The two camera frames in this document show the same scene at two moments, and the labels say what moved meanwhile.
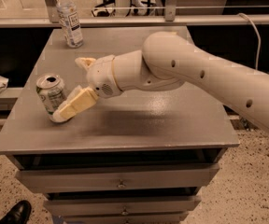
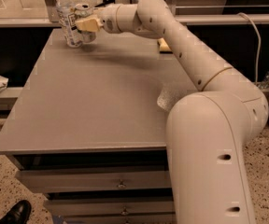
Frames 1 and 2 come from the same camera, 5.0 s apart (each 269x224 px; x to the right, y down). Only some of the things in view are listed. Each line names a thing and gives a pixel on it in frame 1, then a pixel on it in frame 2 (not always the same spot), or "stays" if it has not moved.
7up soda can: x=51 y=91 → x=82 y=10
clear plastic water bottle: x=68 y=18 stays
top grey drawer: x=118 y=177 stays
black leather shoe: x=19 y=215 stays
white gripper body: x=101 y=76 → x=108 y=20
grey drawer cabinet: x=139 y=157 stays
